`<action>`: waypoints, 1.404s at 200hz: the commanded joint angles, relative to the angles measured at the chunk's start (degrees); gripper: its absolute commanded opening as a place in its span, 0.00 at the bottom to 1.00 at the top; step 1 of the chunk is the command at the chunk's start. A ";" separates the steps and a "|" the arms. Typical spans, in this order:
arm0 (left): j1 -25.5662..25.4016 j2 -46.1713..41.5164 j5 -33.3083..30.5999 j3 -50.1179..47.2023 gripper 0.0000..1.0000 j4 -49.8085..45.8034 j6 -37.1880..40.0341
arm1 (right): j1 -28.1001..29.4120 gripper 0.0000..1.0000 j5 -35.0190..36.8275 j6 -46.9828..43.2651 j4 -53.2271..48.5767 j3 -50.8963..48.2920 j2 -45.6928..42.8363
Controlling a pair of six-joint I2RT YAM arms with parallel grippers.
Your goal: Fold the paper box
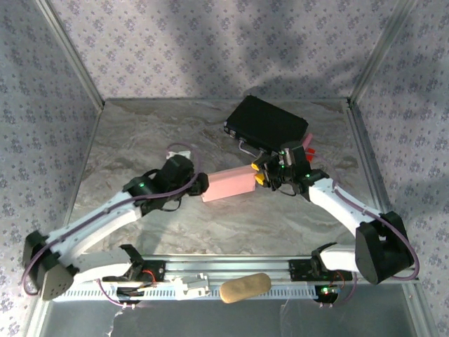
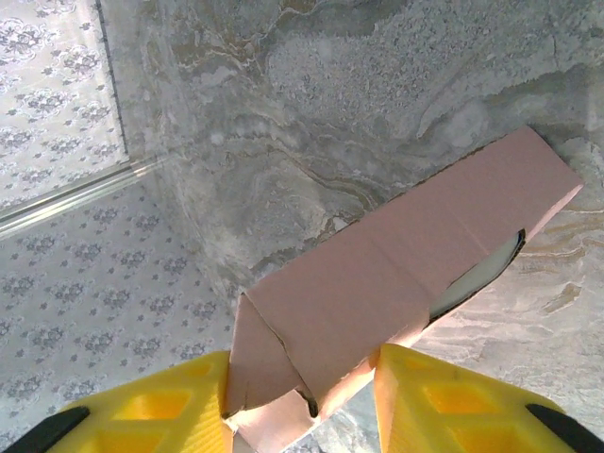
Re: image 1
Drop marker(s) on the pink paper box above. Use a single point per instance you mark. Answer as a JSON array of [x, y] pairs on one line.
[[228, 184]]

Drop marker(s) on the small circuit board with LED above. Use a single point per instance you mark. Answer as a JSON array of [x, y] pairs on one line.
[[328, 291]]

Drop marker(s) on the tan oval sponge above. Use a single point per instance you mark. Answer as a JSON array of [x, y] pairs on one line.
[[245, 288]]

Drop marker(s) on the aluminium corner post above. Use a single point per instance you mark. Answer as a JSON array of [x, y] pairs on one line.
[[70, 52], [380, 49]]

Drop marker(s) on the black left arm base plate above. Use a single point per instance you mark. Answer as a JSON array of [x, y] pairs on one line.
[[154, 272]]

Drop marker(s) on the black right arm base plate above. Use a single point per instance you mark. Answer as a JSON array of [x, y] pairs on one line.
[[301, 270]]

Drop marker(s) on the black briefcase with chrome trim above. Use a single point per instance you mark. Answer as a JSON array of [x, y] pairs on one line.
[[266, 123]]

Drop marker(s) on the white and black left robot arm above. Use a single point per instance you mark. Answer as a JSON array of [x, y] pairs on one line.
[[94, 224]]

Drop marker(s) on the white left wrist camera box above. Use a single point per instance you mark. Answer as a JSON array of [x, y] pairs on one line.
[[179, 154]]

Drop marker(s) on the red block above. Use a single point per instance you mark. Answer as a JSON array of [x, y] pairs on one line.
[[311, 154]]

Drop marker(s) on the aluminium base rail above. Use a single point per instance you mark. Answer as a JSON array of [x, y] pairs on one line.
[[228, 268]]

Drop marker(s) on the white plastic connector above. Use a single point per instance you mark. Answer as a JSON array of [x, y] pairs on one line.
[[191, 286]]

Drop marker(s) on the aluminium side rail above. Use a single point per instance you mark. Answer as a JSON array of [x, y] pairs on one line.
[[368, 158]]

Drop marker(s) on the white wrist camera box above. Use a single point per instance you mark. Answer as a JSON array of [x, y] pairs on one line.
[[288, 155], [179, 154]]

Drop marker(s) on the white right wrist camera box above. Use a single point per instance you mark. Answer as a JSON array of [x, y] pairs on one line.
[[288, 155]]

